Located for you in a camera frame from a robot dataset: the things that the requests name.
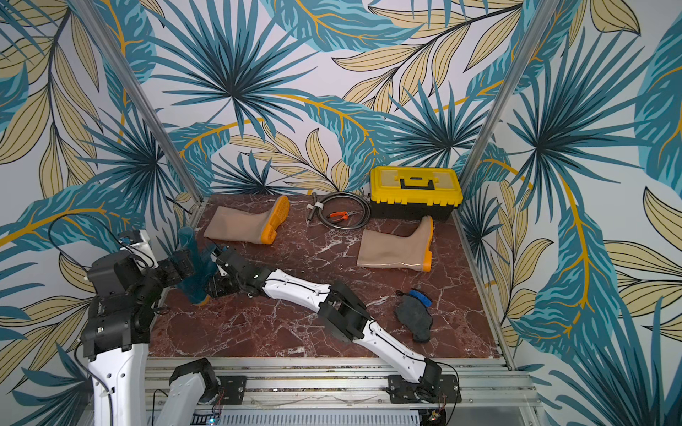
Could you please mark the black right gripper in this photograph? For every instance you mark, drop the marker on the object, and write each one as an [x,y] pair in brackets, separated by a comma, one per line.
[219,264]

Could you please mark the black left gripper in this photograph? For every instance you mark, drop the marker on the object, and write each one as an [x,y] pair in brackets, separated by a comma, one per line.
[183,261]

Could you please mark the teal rubber boot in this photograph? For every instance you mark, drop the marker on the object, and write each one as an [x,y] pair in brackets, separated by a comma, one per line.
[204,267]

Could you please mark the beige rubber boot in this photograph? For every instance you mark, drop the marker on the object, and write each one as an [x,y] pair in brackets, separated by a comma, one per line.
[387,251]
[228,224]

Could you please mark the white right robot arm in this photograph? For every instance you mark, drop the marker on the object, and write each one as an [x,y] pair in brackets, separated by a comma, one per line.
[336,304]

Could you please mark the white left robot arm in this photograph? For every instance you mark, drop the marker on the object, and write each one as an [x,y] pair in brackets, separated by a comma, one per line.
[117,333]

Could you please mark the yellow and black toolbox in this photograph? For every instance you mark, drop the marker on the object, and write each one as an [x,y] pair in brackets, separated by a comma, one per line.
[411,193]

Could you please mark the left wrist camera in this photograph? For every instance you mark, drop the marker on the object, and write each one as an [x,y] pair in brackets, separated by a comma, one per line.
[137,243]

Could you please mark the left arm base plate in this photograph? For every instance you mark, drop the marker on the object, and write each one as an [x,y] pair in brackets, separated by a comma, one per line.
[227,391]

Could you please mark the red handled pliers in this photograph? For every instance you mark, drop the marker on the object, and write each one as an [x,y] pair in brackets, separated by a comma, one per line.
[341,216]

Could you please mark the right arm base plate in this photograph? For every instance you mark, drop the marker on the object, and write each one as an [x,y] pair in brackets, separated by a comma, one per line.
[447,390]

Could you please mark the left aluminium corner post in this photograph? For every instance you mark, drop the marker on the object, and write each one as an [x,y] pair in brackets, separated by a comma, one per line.
[96,26]

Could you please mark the aluminium corner post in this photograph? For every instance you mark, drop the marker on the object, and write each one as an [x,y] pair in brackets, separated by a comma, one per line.
[96,26]
[495,85]

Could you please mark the aluminium mounting rail frame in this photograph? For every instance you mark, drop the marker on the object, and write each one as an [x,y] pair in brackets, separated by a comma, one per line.
[331,382]

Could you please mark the right aluminium corner post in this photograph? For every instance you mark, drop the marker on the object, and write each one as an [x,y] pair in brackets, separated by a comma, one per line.
[495,85]

